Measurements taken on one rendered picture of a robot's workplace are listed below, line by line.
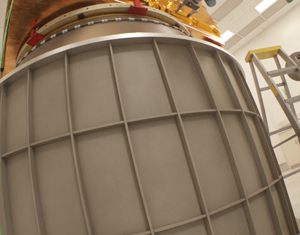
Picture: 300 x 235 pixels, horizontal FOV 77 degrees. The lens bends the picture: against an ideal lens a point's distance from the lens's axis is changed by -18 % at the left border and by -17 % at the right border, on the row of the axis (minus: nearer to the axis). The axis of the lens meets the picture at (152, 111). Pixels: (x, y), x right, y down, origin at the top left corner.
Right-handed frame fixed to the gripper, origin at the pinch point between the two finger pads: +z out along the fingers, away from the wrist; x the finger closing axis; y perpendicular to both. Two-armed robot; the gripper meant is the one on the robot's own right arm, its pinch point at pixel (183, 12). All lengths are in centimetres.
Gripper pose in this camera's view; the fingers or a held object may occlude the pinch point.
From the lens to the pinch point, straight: 186.3
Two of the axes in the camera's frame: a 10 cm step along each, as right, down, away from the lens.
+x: 7.9, 0.4, 6.1
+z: -5.6, 4.4, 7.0
